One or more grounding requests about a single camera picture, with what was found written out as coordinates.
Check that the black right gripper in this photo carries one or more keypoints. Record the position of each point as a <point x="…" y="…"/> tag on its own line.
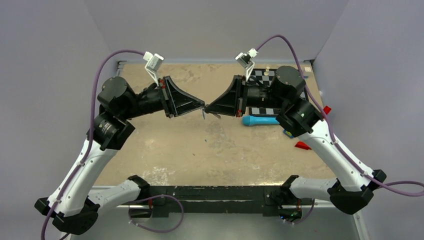
<point x="233" y="101"/>

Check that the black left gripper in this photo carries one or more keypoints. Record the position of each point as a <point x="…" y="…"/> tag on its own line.
<point x="175" y="101"/>

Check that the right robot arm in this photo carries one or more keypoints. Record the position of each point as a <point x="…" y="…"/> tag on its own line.
<point x="354" y="183"/>

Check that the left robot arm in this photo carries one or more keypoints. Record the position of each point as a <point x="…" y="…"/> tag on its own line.
<point x="71" y="208"/>

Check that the light blue plastic cylinder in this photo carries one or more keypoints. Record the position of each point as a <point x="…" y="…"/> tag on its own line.
<point x="250" y="120"/>

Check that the black white chessboard mat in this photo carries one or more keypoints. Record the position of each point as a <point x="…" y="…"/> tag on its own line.
<point x="281" y="89"/>

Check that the red triangular block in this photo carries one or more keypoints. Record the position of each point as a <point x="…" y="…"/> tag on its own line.
<point x="302" y="145"/>

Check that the red green toy block stack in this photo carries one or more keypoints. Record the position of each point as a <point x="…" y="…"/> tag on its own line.
<point x="327" y="109"/>

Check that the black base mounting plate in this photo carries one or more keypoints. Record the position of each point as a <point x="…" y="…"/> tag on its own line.
<point x="266" y="200"/>

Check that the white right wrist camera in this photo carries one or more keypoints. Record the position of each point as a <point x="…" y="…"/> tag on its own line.
<point x="246" y="61"/>

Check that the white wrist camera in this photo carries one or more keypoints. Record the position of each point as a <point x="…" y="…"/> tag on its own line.
<point x="153" y="63"/>
<point x="246" y="61"/>

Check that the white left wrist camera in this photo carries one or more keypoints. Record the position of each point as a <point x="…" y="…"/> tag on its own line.
<point x="153" y="63"/>

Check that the aluminium frame rail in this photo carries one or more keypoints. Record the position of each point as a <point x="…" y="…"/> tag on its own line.
<point x="319" y="221"/>

